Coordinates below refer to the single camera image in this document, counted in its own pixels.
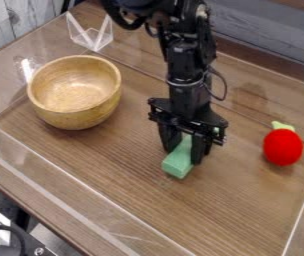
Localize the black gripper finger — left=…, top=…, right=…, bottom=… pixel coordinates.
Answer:
left=158, top=124, right=182, bottom=153
left=190, top=133, right=212, bottom=165

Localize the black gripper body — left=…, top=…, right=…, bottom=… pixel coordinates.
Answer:
left=148, top=81, right=228, bottom=145

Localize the green rectangular block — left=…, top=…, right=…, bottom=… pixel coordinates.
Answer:
left=161, top=135, right=193, bottom=179

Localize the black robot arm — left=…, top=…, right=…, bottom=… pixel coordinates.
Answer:
left=100, top=0, right=228, bottom=165

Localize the wooden bowl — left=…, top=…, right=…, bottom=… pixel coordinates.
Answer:
left=26, top=55, right=121, bottom=130

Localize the red plush strawberry toy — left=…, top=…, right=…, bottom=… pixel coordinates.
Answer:
left=263, top=121, right=304, bottom=166

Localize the black metal equipment base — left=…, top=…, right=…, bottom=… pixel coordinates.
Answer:
left=0, top=224, right=72, bottom=256

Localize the clear acrylic corner bracket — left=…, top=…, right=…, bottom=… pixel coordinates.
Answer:
left=65, top=12, right=113, bottom=52

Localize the clear acrylic tray wall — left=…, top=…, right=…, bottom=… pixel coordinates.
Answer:
left=0, top=129, right=194, bottom=256

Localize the black cable loop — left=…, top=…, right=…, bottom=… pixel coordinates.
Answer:
left=0, top=223, right=27, bottom=256

